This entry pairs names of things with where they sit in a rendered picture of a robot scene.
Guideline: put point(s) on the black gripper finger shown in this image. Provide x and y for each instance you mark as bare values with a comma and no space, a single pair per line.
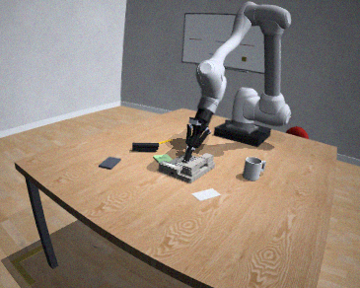
197,141
189,137

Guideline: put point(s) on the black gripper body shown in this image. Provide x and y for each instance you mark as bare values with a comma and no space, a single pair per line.
206,116

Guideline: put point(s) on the white rectangular sheet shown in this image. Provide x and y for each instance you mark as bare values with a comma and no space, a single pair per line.
205,194

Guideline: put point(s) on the grey mug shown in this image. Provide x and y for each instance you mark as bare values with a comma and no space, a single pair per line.
252,171

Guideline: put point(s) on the light green sticky note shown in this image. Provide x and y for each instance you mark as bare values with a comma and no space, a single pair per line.
160,158

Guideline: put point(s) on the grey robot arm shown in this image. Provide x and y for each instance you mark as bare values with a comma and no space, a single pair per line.
272,109

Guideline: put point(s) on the grey telephone handset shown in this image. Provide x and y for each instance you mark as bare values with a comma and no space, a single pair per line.
193,166

